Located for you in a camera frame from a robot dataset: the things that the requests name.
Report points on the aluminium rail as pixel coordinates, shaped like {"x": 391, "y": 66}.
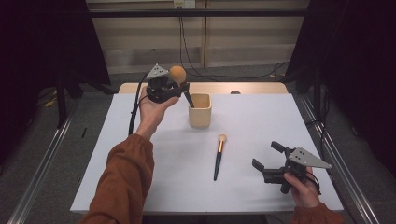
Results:
{"x": 40, "y": 174}
{"x": 339, "y": 161}

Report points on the small makeup brush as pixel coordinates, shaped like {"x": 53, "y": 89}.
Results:
{"x": 218, "y": 161}

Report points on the white wall socket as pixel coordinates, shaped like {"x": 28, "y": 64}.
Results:
{"x": 184, "y": 3}

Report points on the large makeup brush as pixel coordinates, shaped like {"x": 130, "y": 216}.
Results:
{"x": 177, "y": 74}

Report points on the person's left hand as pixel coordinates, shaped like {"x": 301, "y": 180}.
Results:
{"x": 152, "y": 113}

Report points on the black metal stand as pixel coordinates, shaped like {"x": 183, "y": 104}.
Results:
{"x": 61, "y": 102}
{"x": 317, "y": 90}

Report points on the square wooden cup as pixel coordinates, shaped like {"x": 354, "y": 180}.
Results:
{"x": 200, "y": 116}

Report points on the black curtain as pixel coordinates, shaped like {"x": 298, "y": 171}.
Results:
{"x": 46, "y": 40}
{"x": 351, "y": 46}

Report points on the black horizontal bar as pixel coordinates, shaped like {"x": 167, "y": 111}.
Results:
{"x": 218, "y": 13}

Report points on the white table board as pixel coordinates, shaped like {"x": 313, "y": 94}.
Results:
{"x": 186, "y": 193}

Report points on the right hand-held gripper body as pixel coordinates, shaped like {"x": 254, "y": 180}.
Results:
{"x": 306, "y": 158}

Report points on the dark round table grommet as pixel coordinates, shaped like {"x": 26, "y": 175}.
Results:
{"x": 235, "y": 92}

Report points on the small black floor item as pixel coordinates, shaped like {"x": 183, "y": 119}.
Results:
{"x": 84, "y": 132}

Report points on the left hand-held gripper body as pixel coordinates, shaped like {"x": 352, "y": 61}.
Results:
{"x": 158, "y": 88}

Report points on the person's right hand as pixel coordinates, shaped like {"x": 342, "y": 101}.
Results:
{"x": 303, "y": 193}

